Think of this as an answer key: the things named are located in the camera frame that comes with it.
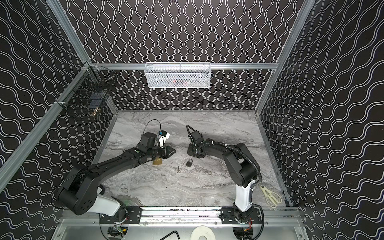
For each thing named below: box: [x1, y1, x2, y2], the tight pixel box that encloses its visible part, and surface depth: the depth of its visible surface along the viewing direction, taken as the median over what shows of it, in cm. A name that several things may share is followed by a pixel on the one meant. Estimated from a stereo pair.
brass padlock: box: [152, 157, 162, 165], surface depth 94 cm
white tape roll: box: [190, 225, 215, 240], surface depth 71 cm
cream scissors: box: [260, 185, 283, 209], surface depth 81 cm
